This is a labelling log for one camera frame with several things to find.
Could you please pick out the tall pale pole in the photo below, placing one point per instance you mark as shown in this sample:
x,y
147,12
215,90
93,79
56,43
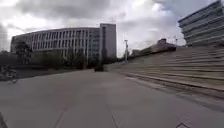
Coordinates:
x,y
126,51

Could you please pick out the tall pale building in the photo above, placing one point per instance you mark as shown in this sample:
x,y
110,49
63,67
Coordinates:
x,y
66,38

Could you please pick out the grass strip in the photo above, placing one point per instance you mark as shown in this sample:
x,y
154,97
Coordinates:
x,y
36,71

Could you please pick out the low brown building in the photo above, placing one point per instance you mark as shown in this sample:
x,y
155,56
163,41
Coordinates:
x,y
156,47

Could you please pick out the banded glass building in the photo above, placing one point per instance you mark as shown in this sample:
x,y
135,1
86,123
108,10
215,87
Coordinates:
x,y
205,25

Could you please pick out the dark tree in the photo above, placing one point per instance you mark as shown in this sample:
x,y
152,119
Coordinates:
x,y
23,51

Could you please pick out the wide concrete stairs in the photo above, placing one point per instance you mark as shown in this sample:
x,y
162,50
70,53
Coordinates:
x,y
186,66

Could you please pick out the row of trees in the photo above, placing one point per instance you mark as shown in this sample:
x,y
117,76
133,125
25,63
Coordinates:
x,y
75,60

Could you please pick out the grey concrete slab plaza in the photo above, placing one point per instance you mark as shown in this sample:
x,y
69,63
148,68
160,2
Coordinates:
x,y
83,100

